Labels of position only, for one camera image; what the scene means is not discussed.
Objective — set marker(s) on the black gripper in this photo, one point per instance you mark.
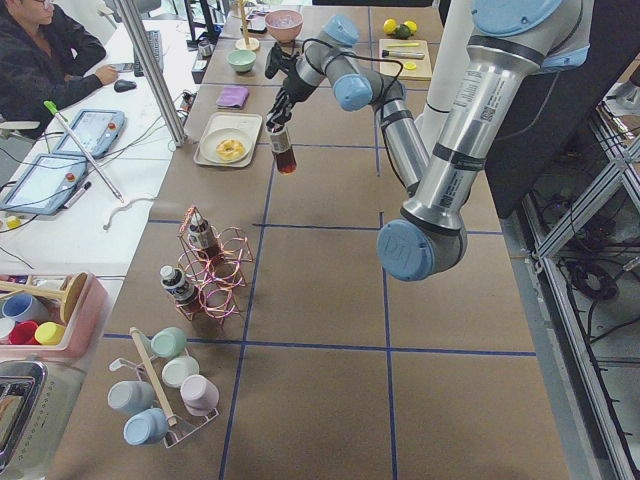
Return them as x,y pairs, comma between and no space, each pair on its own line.
290,91

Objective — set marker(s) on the tea bottle white cap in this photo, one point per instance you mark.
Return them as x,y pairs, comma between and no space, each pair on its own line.
282,150

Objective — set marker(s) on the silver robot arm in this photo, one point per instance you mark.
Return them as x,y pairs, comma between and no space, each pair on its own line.
487,49

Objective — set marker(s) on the cream serving tray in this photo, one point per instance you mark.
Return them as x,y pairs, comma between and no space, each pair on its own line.
249,123

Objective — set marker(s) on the mint green bowl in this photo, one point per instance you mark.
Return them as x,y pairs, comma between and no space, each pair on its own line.
241,61

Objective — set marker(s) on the purple folded cloth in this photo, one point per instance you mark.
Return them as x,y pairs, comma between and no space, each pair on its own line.
232,97

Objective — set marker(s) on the pink bowl of ice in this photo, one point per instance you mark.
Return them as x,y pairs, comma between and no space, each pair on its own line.
284,25

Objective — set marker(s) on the glazed twisted donut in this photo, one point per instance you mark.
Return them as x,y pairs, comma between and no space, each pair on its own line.
230,150

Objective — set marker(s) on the cream plate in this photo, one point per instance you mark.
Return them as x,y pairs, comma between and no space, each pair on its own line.
209,142

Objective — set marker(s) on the black scale with cup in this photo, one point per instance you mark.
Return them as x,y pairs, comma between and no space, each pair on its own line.
203,56

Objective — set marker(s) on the bamboo cutting board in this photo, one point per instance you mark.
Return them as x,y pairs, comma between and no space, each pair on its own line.
390,66

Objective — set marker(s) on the black steel muddler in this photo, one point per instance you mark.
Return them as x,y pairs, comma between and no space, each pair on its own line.
396,54

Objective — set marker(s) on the left yellow lemon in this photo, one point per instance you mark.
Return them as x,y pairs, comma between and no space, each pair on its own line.
389,26

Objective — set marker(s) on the yellow lemon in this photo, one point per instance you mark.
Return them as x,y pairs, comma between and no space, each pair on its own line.
411,25
389,26

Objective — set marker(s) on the green lime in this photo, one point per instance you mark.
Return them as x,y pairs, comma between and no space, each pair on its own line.
403,32

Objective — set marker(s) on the right yellow lemon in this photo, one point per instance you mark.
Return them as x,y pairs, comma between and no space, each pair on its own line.
411,25

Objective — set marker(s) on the black computer mouse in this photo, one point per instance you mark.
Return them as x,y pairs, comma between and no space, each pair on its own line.
121,86

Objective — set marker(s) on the far teach pendant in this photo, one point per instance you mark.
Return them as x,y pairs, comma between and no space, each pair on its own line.
97,129

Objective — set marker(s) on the teach pendant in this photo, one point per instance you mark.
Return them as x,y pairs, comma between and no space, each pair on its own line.
46,185
97,129

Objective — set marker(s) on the black marker pen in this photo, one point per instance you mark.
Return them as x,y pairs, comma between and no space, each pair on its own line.
77,195

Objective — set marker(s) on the seated person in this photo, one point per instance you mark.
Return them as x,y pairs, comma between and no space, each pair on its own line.
46,55

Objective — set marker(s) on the near teach pendant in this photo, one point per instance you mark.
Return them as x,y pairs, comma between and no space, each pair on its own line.
46,185

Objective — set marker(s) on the green mug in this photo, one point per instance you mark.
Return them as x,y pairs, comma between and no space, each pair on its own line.
169,342

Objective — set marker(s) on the white mug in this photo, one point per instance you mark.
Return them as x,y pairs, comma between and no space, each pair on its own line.
177,370

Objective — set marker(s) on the wooden stand in box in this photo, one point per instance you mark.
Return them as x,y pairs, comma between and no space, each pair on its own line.
67,297

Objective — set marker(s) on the white mug rack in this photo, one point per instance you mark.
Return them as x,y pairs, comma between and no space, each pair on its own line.
147,367

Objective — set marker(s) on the pink mug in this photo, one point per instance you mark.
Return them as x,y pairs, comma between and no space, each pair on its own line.
200,396

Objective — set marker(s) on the pink storage box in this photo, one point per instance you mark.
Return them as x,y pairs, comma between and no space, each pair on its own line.
80,330

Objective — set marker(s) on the blue cup in box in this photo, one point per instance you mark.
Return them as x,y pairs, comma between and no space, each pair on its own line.
25,307

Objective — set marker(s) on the yellow cup in box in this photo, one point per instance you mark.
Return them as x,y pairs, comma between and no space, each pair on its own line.
49,333

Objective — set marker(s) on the grey blue mug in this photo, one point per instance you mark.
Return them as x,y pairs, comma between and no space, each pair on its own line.
130,397

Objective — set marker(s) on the red cup in box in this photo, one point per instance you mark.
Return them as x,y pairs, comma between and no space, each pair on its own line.
24,333

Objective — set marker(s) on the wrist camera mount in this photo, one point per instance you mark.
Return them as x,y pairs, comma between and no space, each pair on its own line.
279,60

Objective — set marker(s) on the aluminium frame post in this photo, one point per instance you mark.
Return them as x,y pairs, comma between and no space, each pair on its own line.
152,72

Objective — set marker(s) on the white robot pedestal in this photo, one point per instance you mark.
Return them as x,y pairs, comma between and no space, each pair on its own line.
451,63

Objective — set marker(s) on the copper wire bottle rack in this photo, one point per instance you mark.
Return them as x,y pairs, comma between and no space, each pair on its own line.
216,281

